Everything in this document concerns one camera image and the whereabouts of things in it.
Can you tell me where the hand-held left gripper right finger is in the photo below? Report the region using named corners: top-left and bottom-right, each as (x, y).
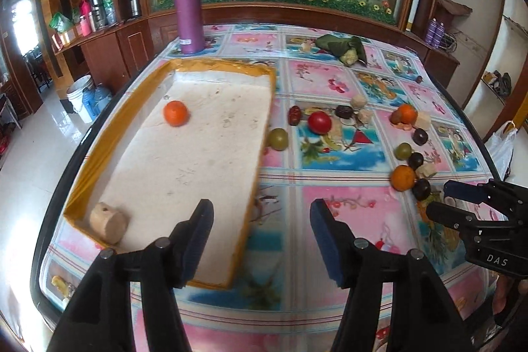
top-left (309, 199), bottom-right (481, 352)

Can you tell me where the blue water jug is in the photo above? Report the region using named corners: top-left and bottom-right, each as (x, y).
top-left (94, 84), bottom-right (112, 110)
top-left (82, 88), bottom-right (98, 118)

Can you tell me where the green bag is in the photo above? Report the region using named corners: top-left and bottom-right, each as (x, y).
top-left (49, 12), bottom-right (73, 33)

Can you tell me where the white plastic bag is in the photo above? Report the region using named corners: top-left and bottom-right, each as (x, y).
top-left (484, 121), bottom-right (519, 180)

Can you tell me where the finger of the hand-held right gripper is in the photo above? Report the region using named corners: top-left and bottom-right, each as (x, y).
top-left (443, 179), bottom-right (493, 205)
top-left (426, 201), bottom-right (476, 232)

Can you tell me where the wooden cabinet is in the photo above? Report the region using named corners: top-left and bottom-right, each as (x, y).
top-left (53, 17), bottom-right (156, 99)

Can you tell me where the red tomato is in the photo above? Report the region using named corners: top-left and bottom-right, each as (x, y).
top-left (309, 111), bottom-right (333, 135)

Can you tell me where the red date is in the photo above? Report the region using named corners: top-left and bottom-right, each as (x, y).
top-left (287, 105), bottom-right (304, 127)

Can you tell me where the purple thermos bottle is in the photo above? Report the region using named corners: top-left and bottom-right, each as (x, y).
top-left (170, 0), bottom-right (205, 56)

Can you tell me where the black silver vacuum flask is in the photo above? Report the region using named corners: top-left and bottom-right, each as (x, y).
top-left (90, 0), bottom-right (106, 31)

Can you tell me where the white foam tray yellow tape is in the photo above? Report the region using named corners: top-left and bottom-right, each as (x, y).
top-left (63, 58), bottom-right (277, 291)

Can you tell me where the person's right hand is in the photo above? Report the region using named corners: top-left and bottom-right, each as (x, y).
top-left (493, 277), bottom-right (528, 330)

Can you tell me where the white plastic bucket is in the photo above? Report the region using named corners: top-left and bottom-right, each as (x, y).
top-left (67, 75), bottom-right (95, 124)

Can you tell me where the fruit print tablecloth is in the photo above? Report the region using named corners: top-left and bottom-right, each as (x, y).
top-left (41, 22), bottom-right (509, 352)

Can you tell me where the orange mandarin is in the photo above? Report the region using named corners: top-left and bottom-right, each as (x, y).
top-left (390, 165), bottom-right (417, 192)
top-left (163, 100), bottom-right (191, 127)
top-left (398, 104), bottom-right (419, 125)

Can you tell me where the beige cylindrical block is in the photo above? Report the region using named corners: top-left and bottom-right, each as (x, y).
top-left (89, 202), bottom-right (129, 246)

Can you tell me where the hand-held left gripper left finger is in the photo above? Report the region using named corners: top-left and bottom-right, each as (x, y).
top-left (46, 199), bottom-right (215, 352)

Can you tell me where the pink bottle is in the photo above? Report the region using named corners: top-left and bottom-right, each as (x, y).
top-left (80, 1), bottom-right (92, 38)

